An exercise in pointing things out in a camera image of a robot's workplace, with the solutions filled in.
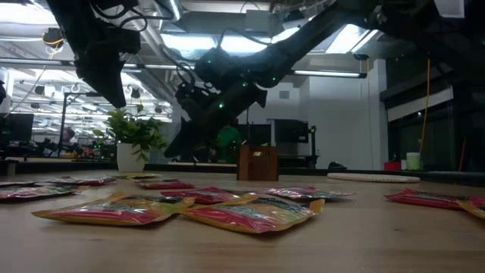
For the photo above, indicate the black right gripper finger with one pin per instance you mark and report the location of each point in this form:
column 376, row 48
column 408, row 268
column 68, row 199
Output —
column 185, row 136
column 206, row 140

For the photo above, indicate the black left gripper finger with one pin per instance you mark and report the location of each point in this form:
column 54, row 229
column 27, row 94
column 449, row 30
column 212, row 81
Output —
column 115, row 91
column 96, row 84

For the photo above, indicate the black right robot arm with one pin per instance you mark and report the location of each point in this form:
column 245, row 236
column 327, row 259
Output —
column 303, row 43

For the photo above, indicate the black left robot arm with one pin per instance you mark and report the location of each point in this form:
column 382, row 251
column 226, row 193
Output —
column 94, row 19

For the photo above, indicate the red strawberry tea bag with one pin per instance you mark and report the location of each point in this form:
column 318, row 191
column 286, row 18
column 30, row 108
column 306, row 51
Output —
column 428, row 199
column 85, row 181
column 164, row 185
column 310, row 193
column 204, row 195

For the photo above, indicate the brown wooden tea organizer box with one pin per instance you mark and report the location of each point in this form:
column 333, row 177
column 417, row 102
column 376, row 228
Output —
column 257, row 167

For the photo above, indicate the yellow green lemon tea bag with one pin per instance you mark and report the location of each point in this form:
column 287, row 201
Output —
column 134, row 176

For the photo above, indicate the person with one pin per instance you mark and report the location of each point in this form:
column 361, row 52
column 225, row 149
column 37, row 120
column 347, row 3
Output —
column 69, row 134
column 229, row 138

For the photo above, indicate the black partition panel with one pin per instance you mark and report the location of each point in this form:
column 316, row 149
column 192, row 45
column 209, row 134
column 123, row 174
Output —
column 261, row 134

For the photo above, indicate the green plant in white pot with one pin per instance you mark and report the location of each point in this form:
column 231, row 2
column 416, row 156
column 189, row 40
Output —
column 130, row 157

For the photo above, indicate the black computer monitor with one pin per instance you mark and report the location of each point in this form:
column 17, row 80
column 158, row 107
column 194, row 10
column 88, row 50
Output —
column 17, row 129

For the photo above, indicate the black floor stand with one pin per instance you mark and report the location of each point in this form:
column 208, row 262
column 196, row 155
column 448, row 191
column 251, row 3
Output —
column 313, row 146

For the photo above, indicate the long ceiling light strip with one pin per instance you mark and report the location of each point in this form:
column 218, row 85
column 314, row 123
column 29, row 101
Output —
column 326, row 73

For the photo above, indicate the red container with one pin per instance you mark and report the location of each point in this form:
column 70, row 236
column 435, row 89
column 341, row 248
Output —
column 392, row 165

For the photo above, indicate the pale green cup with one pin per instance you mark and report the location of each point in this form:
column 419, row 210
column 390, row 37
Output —
column 413, row 161

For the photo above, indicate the red stick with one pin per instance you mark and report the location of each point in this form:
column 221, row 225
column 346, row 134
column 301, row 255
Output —
column 462, row 155

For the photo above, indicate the black robot station frame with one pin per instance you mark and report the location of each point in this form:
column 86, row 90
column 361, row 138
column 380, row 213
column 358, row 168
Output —
column 93, row 94

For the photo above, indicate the black wall screen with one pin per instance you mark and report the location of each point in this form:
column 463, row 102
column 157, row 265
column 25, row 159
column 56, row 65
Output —
column 291, row 130

